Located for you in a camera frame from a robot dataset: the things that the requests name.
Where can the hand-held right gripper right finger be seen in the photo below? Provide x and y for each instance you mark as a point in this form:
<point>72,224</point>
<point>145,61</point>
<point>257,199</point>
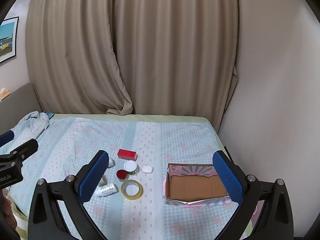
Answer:
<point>228,177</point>

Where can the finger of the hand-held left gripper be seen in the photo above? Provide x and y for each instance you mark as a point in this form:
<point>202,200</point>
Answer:
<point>6,138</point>
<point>26,147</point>

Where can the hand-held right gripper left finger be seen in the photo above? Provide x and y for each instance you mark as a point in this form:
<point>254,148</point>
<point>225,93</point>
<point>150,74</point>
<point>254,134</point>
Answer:
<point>91,177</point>

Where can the black lid jar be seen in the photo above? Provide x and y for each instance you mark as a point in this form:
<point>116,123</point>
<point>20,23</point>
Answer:
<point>103,180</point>

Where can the white pill bottle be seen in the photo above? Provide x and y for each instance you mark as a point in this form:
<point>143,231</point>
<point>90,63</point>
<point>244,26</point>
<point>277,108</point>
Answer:
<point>106,189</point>

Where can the small red lid jar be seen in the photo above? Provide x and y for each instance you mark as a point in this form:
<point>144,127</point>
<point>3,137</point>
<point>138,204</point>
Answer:
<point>121,174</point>

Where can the cardboard box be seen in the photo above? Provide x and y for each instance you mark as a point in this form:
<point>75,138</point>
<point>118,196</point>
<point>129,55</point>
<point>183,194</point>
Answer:
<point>195,186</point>

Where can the white lid green label jar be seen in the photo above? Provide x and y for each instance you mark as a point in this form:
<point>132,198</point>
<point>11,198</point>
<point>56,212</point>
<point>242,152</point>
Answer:
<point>130,165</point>

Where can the clear tape roll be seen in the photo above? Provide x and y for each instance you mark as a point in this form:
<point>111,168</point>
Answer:
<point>140,193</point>

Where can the crumpled light blue cloth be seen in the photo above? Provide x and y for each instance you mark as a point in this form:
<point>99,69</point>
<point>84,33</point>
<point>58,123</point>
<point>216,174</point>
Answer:
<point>33,125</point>

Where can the grey sofa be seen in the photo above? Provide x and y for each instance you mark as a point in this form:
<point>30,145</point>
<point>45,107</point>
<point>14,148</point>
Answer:
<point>17,102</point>

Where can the small red box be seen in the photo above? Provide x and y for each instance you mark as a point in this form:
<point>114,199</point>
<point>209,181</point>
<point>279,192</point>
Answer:
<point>126,154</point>

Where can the tissue box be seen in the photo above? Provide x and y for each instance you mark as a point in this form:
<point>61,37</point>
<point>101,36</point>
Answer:
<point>4,93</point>

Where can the white earbud case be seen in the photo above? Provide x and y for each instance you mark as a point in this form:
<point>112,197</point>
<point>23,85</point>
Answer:
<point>147,169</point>

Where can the blue checked bed sheet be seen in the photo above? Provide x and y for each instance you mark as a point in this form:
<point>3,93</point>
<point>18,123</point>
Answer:
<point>150,142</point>

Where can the light green mattress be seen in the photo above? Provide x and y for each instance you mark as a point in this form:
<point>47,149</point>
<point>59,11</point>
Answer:
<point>130,117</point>

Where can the beige curtain panel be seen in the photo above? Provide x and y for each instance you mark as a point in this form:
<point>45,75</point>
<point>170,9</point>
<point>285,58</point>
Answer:
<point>72,45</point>
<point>175,45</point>

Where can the framed wall poster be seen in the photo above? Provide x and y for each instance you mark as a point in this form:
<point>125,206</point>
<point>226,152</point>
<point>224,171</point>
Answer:
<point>8,40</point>

